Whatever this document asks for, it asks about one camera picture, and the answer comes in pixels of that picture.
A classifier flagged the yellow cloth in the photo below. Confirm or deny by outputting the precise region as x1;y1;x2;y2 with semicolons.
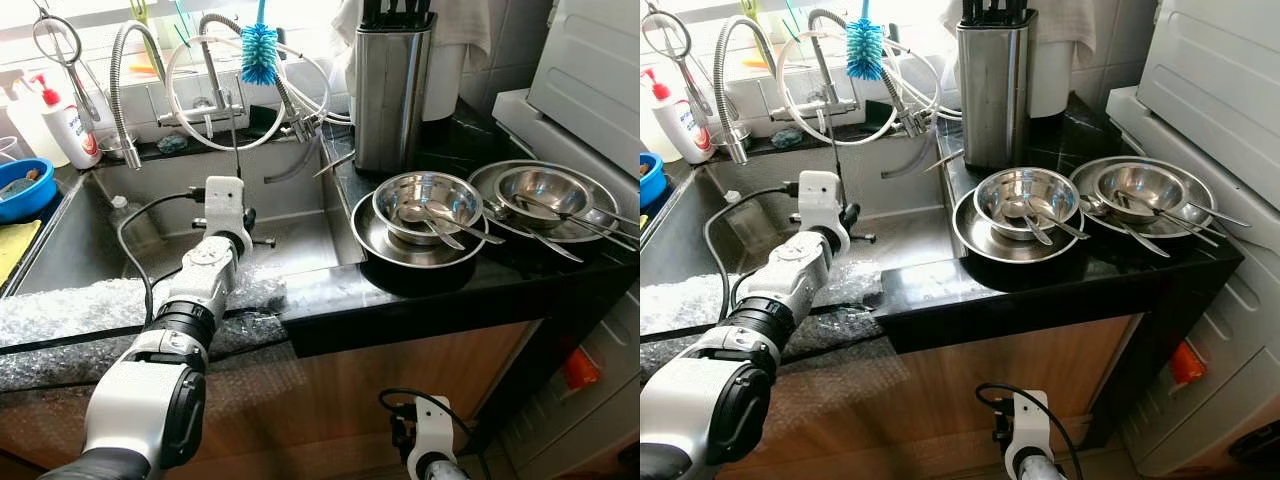
0;220;41;286

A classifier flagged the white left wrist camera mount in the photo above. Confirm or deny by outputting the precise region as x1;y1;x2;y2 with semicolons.
205;176;254;241
798;171;851;237

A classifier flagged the stainless steel sink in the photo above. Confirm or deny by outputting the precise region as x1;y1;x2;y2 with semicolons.
650;135;961;276
5;140;366;296

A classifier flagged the white hanging towel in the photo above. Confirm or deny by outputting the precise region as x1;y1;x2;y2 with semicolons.
333;0;491;73
940;0;1096;71

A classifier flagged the clear bubble wrap sheet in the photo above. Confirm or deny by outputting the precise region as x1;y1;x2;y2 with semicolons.
0;262;291;391
640;258;886;376

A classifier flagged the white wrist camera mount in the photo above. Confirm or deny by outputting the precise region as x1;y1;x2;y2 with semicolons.
410;395;456;476
798;171;851;237
205;176;254;241
1008;390;1051;476

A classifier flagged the braided hose with steel valve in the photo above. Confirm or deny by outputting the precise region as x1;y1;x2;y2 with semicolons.
262;60;321;143
880;55;936;138

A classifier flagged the steel bowl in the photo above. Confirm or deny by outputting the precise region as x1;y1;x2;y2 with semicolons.
974;167;1081;241
372;171;484;246
1093;161;1189;226
493;165;591;231

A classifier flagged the steel spoon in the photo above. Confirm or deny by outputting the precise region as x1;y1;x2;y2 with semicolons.
1028;195;1091;241
398;203;468;251
1000;200;1054;247
1080;195;1173;259
425;198;507;246
1160;205;1223;248
585;208;641;243
1115;190;1251;228
520;193;641;228
483;198;585;264

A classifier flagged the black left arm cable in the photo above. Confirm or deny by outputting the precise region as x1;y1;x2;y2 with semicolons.
117;190;206;326
703;183;801;321

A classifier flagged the white soap bottle red pump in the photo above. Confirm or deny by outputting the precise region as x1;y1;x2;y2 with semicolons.
30;72;101;169
645;68;716;164

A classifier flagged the white plastic hose loop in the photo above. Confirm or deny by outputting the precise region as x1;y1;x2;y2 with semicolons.
775;30;961;148
163;35;351;153

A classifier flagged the blue bottle brush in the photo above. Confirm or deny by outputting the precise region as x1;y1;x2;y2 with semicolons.
845;0;886;81
240;0;281;86

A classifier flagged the white ribbed plastic panel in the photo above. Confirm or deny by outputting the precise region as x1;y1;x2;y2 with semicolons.
527;0;641;156
1138;0;1280;156

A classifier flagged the steel wire skimmer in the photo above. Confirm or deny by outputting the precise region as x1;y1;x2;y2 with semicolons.
30;0;101;126
640;0;706;121

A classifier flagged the blue plastic bowl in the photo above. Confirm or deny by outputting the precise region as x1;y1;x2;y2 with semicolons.
640;152;669;208
0;157;56;224

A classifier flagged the white washing machine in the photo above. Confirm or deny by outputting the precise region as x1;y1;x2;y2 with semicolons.
1105;85;1280;476
490;88;641;471

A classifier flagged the steel plate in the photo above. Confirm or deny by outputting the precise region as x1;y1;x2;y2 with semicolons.
467;160;621;244
952;182;1086;264
1068;155;1218;239
350;185;491;269

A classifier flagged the small orange object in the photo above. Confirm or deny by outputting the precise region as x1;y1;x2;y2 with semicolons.
1172;342;1206;386
562;348;601;391

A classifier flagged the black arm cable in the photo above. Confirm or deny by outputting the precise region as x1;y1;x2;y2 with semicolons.
117;190;206;326
975;382;1086;480
703;183;801;321
378;388;481;480

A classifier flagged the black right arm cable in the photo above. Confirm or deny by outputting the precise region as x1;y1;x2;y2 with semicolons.
975;382;1086;480
378;388;481;480

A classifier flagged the steel knife block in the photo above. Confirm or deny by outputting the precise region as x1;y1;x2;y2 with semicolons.
352;15;438;173
955;12;1034;169

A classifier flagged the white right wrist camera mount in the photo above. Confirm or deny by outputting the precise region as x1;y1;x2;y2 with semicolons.
1008;390;1051;476
410;395;456;476

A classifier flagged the flexible steel hose faucet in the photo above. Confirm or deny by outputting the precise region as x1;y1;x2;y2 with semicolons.
712;15;776;164
108;20;166;171

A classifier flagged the wooden base cabinet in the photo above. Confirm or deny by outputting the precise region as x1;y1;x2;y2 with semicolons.
640;315;1146;480
0;320;546;480

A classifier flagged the chrome gooseneck tap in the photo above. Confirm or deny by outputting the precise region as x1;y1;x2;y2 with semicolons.
770;8;861;121
155;12;251;126

